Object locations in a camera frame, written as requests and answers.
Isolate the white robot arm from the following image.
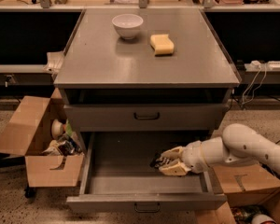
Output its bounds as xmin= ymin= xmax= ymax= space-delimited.
xmin=158 ymin=123 xmax=280 ymax=176

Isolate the left cardboard box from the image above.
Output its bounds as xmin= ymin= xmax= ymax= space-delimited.
xmin=0 ymin=89 xmax=84 ymax=188

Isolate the cardboard box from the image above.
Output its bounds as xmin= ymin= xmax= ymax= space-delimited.
xmin=195 ymin=164 xmax=280 ymax=224
xmin=0 ymin=89 xmax=84 ymax=188

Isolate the closed grey upper drawer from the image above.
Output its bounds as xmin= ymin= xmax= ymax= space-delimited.
xmin=64 ymin=104 xmax=228 ymax=132

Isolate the grey drawer cabinet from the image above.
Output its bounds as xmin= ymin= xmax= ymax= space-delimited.
xmin=53 ymin=7 xmax=242 ymax=214

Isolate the white ceramic bowl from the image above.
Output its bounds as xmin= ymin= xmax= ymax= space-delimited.
xmin=112 ymin=14 xmax=144 ymax=39

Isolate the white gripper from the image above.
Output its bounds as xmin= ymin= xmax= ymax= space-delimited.
xmin=159 ymin=141 xmax=208 ymax=176

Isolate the white round object in box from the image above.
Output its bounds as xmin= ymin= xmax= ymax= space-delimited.
xmin=51 ymin=119 xmax=64 ymax=139

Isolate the right cardboard box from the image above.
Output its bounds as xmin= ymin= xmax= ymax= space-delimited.
xmin=195 ymin=164 xmax=280 ymax=224

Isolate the dark rxbar chocolate wrapper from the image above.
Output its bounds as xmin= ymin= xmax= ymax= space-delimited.
xmin=149 ymin=152 xmax=173 ymax=169

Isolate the yellow sponge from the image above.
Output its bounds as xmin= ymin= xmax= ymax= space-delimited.
xmin=150 ymin=35 xmax=175 ymax=55

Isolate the open grey bottom drawer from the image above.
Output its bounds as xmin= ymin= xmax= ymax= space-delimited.
xmin=66 ymin=132 xmax=227 ymax=213

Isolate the white power strip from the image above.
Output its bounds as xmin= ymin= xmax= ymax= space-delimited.
xmin=268 ymin=61 xmax=280 ymax=71

